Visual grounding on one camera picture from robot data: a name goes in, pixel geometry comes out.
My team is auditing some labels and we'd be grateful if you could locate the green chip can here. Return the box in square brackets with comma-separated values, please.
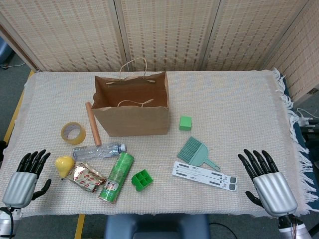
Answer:
[98, 151, 135, 204]

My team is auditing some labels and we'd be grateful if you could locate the woven folding screen panel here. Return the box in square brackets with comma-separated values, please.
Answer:
[203, 0, 311, 72]
[113, 0, 222, 72]
[264, 0, 319, 103]
[0, 0, 125, 73]

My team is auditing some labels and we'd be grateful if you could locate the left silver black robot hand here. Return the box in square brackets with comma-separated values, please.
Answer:
[1, 149, 52, 209]

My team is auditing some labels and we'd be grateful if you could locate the white power strip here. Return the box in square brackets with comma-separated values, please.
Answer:
[296, 108, 315, 127]

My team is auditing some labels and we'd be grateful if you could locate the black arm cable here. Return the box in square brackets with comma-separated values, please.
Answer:
[8, 208, 15, 236]

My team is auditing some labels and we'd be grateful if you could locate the green cube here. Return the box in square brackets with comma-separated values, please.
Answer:
[178, 115, 193, 131]

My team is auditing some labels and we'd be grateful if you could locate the brown paper bag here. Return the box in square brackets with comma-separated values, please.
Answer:
[91, 56, 170, 137]

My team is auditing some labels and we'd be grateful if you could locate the green plastic compartment block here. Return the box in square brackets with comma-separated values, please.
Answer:
[131, 169, 154, 192]

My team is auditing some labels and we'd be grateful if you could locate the wooden dowel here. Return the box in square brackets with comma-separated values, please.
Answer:
[85, 102, 102, 146]

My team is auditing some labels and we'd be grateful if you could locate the beige woven tablecloth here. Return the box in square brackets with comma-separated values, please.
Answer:
[0, 67, 315, 218]

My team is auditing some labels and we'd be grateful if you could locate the yellow pear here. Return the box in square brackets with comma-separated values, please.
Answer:
[54, 155, 75, 179]

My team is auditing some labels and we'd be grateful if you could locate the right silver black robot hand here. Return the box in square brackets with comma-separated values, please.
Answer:
[237, 148, 299, 217]

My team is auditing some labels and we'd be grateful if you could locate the white folding laptop stand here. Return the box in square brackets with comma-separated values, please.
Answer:
[171, 161, 238, 192]

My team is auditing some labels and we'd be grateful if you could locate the clear plastic water bottle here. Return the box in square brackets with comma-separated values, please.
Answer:
[72, 141, 127, 160]

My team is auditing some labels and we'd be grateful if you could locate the teal mini dustpan brush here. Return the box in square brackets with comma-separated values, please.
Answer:
[177, 136, 221, 172]

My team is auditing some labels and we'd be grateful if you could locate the black box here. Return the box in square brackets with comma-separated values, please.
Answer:
[300, 125, 319, 150]

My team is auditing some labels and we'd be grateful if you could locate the yellow packing tape roll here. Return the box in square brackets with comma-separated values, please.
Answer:
[61, 121, 86, 145]

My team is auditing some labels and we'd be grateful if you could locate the black floor cable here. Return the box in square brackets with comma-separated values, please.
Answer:
[208, 222, 235, 236]

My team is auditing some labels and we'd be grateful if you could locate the blue chair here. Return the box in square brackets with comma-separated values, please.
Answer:
[103, 213, 210, 239]

